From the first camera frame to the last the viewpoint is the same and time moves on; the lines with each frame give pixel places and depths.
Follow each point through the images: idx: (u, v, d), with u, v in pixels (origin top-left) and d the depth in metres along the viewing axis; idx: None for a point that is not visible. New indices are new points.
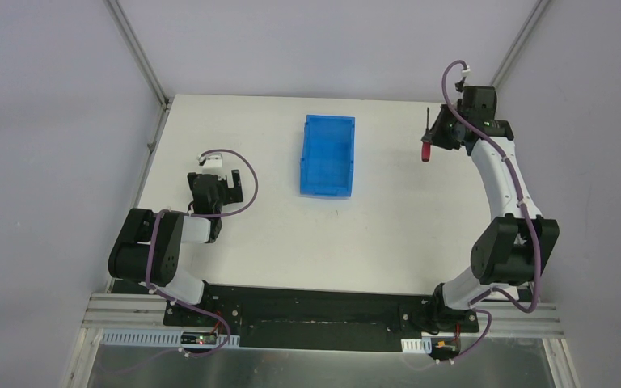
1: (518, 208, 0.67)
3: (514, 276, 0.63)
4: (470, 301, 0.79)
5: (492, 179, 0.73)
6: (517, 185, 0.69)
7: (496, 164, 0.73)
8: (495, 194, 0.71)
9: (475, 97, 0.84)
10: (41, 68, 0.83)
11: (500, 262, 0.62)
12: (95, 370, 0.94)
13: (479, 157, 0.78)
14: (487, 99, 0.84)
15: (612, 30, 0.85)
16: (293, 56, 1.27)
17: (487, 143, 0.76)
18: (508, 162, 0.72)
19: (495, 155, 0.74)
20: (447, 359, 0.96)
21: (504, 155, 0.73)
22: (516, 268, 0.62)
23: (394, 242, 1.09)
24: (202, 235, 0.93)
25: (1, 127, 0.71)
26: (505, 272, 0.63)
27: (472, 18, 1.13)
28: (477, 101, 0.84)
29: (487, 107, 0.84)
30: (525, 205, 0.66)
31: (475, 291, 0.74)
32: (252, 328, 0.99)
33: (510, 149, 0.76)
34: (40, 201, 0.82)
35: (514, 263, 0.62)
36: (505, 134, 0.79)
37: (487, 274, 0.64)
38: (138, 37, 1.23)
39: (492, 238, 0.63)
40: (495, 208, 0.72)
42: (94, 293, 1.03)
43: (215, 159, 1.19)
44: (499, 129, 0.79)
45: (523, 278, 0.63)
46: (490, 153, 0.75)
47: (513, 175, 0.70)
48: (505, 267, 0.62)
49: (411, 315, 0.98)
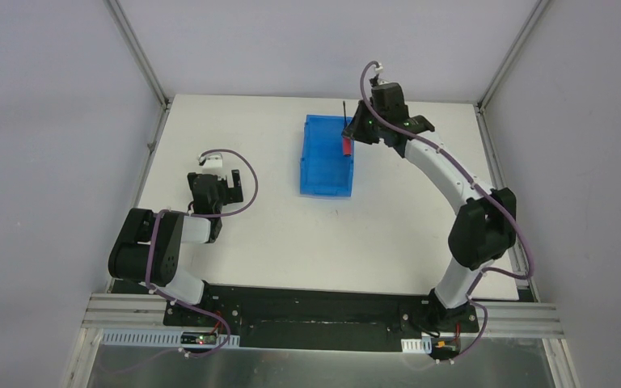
1: (475, 190, 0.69)
3: (496, 249, 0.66)
4: (467, 292, 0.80)
5: (436, 171, 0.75)
6: (462, 170, 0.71)
7: (435, 158, 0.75)
8: (446, 185, 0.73)
9: (386, 99, 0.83)
10: (41, 68, 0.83)
11: (481, 243, 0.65)
12: (95, 370, 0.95)
13: (414, 154, 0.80)
14: (398, 97, 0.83)
15: (613, 29, 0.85)
16: (293, 57, 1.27)
17: (418, 140, 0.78)
18: (442, 152, 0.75)
19: (428, 150, 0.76)
20: (447, 358, 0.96)
21: (436, 147, 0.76)
22: (495, 242, 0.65)
23: (394, 242, 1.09)
24: (202, 235, 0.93)
25: (1, 126, 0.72)
26: (488, 250, 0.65)
27: (472, 18, 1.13)
28: (389, 103, 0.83)
29: (399, 104, 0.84)
30: (478, 185, 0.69)
31: (469, 280, 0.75)
32: (253, 327, 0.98)
33: (437, 139, 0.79)
34: (42, 201, 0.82)
35: (492, 238, 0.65)
36: (427, 127, 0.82)
37: (474, 258, 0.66)
38: (139, 37, 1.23)
39: (463, 225, 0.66)
40: (452, 198, 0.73)
42: (94, 293, 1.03)
43: (215, 159, 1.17)
44: (420, 127, 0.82)
45: (502, 247, 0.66)
46: (423, 148, 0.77)
47: (456, 162, 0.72)
48: (487, 246, 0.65)
49: (411, 315, 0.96)
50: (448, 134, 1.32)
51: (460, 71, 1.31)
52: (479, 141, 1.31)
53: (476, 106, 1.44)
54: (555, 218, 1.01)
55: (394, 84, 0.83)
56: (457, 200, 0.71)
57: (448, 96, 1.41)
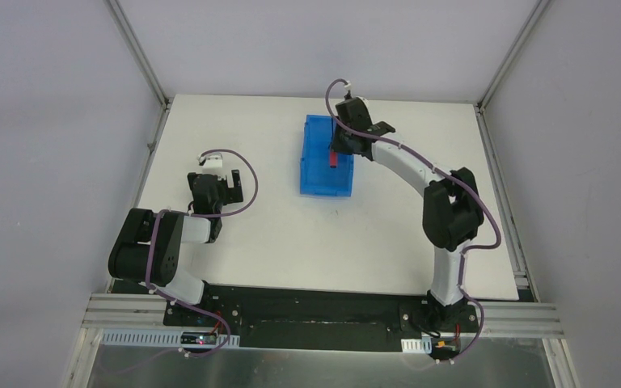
1: (436, 174, 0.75)
3: (466, 226, 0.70)
4: (458, 282, 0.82)
5: (402, 166, 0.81)
6: (423, 160, 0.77)
7: (397, 153, 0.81)
8: (412, 175, 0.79)
9: (348, 111, 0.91)
10: (41, 67, 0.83)
11: (452, 222, 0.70)
12: (95, 370, 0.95)
13: (380, 154, 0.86)
14: (359, 108, 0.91)
15: (613, 30, 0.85)
16: (293, 57, 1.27)
17: (381, 141, 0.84)
18: (404, 147, 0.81)
19: (390, 148, 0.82)
20: (447, 359, 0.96)
21: (398, 144, 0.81)
22: (464, 219, 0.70)
23: (392, 242, 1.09)
24: (202, 235, 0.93)
25: (0, 125, 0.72)
26: (460, 228, 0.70)
27: (472, 18, 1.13)
28: (352, 114, 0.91)
29: (362, 115, 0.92)
30: (437, 169, 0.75)
31: (455, 266, 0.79)
32: (252, 328, 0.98)
33: (399, 137, 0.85)
34: (40, 202, 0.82)
35: (461, 217, 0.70)
36: (388, 130, 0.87)
37: (449, 238, 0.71)
38: (139, 38, 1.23)
39: (430, 208, 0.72)
40: (420, 187, 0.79)
42: (94, 293, 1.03)
43: (215, 159, 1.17)
44: (382, 130, 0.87)
45: (473, 224, 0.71)
46: (386, 147, 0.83)
47: (415, 153, 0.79)
48: (458, 225, 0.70)
49: (411, 315, 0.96)
50: (448, 134, 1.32)
51: (460, 71, 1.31)
52: (479, 141, 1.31)
53: (476, 106, 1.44)
54: (555, 218, 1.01)
55: (355, 99, 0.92)
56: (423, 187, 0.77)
57: (448, 96, 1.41)
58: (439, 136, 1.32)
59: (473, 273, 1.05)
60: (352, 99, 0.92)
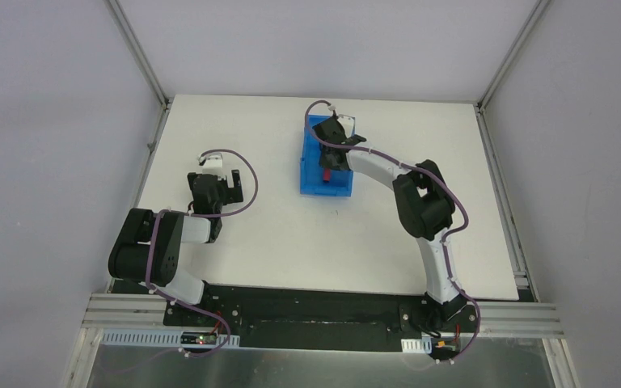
1: (403, 169, 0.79)
3: (440, 213, 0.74)
4: (448, 275, 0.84)
5: (374, 168, 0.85)
6: (390, 158, 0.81)
7: (368, 158, 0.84)
8: (384, 175, 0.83)
9: (324, 130, 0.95)
10: (42, 67, 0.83)
11: (423, 211, 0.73)
12: (95, 370, 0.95)
13: (354, 162, 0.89)
14: (333, 126, 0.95)
15: (613, 30, 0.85)
16: (293, 57, 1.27)
17: (353, 149, 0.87)
18: (374, 150, 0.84)
19: (363, 153, 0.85)
20: (447, 359, 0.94)
21: (368, 148, 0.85)
22: (436, 208, 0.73)
23: (393, 242, 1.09)
24: (202, 236, 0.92)
25: (1, 127, 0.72)
26: (433, 216, 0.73)
27: (472, 18, 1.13)
28: (327, 132, 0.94)
29: (337, 132, 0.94)
30: (404, 164, 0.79)
31: (440, 256, 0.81)
32: (252, 328, 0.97)
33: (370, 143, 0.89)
34: (41, 201, 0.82)
35: (432, 206, 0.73)
36: (359, 140, 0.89)
37: (424, 226, 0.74)
38: (138, 38, 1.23)
39: (402, 200, 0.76)
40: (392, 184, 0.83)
42: (94, 293, 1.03)
43: (215, 159, 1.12)
44: (353, 141, 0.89)
45: (445, 210, 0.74)
46: (358, 153, 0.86)
47: (383, 154, 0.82)
48: (429, 212, 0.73)
49: (411, 316, 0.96)
50: (449, 133, 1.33)
51: (460, 71, 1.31)
52: (479, 141, 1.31)
53: (476, 106, 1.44)
54: (555, 218, 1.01)
55: (331, 119, 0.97)
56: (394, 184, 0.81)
57: (448, 96, 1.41)
58: (440, 136, 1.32)
59: (473, 273, 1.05)
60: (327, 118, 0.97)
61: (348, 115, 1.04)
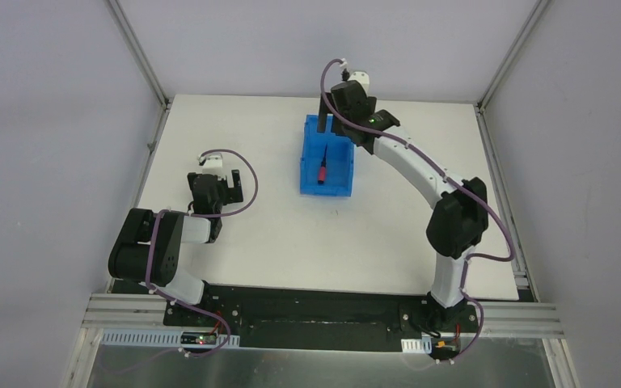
1: (446, 183, 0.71)
3: (474, 236, 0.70)
4: (460, 285, 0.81)
5: (409, 169, 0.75)
6: (433, 166, 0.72)
7: (403, 153, 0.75)
8: (420, 180, 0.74)
9: (348, 98, 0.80)
10: (42, 68, 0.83)
11: (459, 235, 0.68)
12: (95, 370, 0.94)
13: (382, 152, 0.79)
14: (358, 94, 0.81)
15: (612, 29, 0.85)
16: (293, 57, 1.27)
17: (385, 137, 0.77)
18: (411, 146, 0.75)
19: (397, 146, 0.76)
20: (447, 358, 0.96)
21: (405, 142, 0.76)
22: (471, 230, 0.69)
23: (393, 242, 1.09)
24: (202, 235, 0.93)
25: (1, 127, 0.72)
26: (467, 238, 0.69)
27: (472, 18, 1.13)
28: (351, 101, 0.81)
29: (361, 102, 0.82)
30: (450, 179, 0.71)
31: (458, 271, 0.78)
32: (253, 327, 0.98)
33: (403, 133, 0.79)
34: (41, 201, 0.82)
35: (469, 230, 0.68)
36: (391, 121, 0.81)
37: (454, 246, 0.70)
38: (139, 38, 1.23)
39: (440, 218, 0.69)
40: (427, 192, 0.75)
42: (94, 293, 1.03)
43: (215, 159, 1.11)
44: (386, 122, 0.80)
45: (480, 231, 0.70)
46: (392, 145, 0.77)
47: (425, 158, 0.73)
48: (465, 237, 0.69)
49: (411, 315, 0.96)
50: (449, 134, 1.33)
51: (461, 71, 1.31)
52: (479, 141, 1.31)
53: (476, 106, 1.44)
54: (555, 218, 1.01)
55: (352, 82, 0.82)
56: (431, 194, 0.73)
57: (448, 96, 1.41)
58: (440, 136, 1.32)
59: (472, 274, 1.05)
60: (349, 83, 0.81)
61: (363, 71, 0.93)
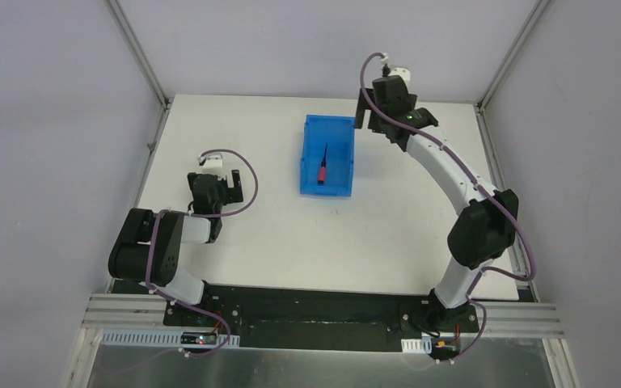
1: (476, 191, 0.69)
3: (496, 249, 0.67)
4: (466, 291, 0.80)
5: (441, 170, 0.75)
6: (466, 171, 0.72)
7: (437, 154, 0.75)
8: (449, 184, 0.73)
9: (388, 92, 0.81)
10: (41, 68, 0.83)
11: (482, 246, 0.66)
12: (95, 370, 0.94)
13: (416, 150, 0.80)
14: (399, 90, 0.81)
15: (613, 30, 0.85)
16: (293, 57, 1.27)
17: (421, 135, 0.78)
18: (446, 149, 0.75)
19: (432, 146, 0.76)
20: (447, 358, 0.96)
21: (440, 144, 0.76)
22: (496, 242, 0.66)
23: (394, 242, 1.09)
24: (202, 235, 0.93)
25: (0, 126, 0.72)
26: (490, 250, 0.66)
27: (473, 18, 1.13)
28: (390, 94, 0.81)
29: (401, 97, 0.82)
30: (481, 187, 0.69)
31: (469, 280, 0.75)
32: (252, 327, 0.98)
33: (440, 135, 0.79)
34: (41, 201, 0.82)
35: (492, 242, 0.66)
36: (430, 120, 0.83)
37: (475, 257, 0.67)
38: (139, 38, 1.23)
39: (465, 224, 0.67)
40: (454, 198, 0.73)
42: (94, 293, 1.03)
43: (215, 159, 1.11)
44: (424, 120, 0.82)
45: (502, 248, 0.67)
46: (426, 144, 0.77)
47: (458, 162, 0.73)
48: (487, 248, 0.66)
49: (411, 315, 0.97)
50: (448, 134, 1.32)
51: (461, 71, 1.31)
52: (479, 141, 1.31)
53: (476, 106, 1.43)
54: (556, 218, 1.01)
55: (395, 77, 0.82)
56: (458, 200, 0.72)
57: (448, 96, 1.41)
58: None
59: None
60: (392, 78, 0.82)
61: (404, 67, 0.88)
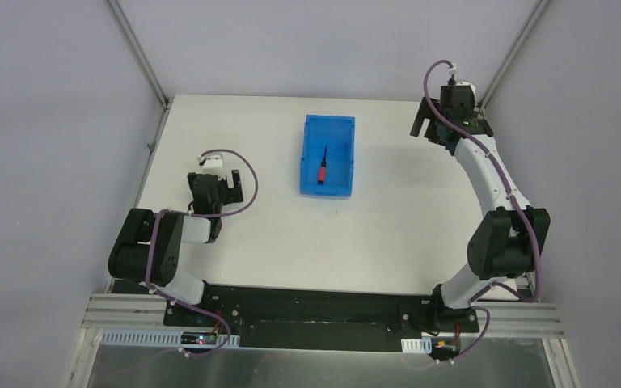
1: (508, 200, 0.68)
3: (512, 267, 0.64)
4: (471, 297, 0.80)
5: (479, 175, 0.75)
6: (504, 180, 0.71)
7: (481, 160, 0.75)
8: (484, 188, 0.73)
9: (453, 98, 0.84)
10: (41, 68, 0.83)
11: (497, 256, 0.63)
12: (95, 370, 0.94)
13: (462, 153, 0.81)
14: (465, 97, 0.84)
15: (612, 30, 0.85)
16: (293, 57, 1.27)
17: (471, 141, 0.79)
18: (492, 157, 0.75)
19: (478, 152, 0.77)
20: (447, 358, 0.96)
21: (486, 151, 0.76)
22: (513, 259, 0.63)
23: (394, 242, 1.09)
24: (202, 235, 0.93)
25: (0, 126, 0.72)
26: (504, 266, 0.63)
27: (472, 18, 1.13)
28: (455, 100, 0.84)
29: (464, 105, 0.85)
30: (514, 196, 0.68)
31: (477, 288, 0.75)
32: (252, 327, 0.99)
33: (492, 145, 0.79)
34: (40, 201, 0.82)
35: (510, 256, 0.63)
36: (485, 131, 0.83)
37: (487, 267, 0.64)
38: (139, 38, 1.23)
39: (485, 230, 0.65)
40: (485, 203, 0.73)
42: (94, 293, 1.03)
43: (215, 159, 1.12)
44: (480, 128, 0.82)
45: (521, 269, 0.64)
46: (473, 149, 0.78)
47: (499, 170, 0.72)
48: (502, 261, 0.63)
49: (411, 315, 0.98)
50: None
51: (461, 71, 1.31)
52: None
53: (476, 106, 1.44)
54: (555, 217, 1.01)
55: (464, 85, 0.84)
56: (488, 205, 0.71)
57: None
58: None
59: None
60: (460, 85, 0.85)
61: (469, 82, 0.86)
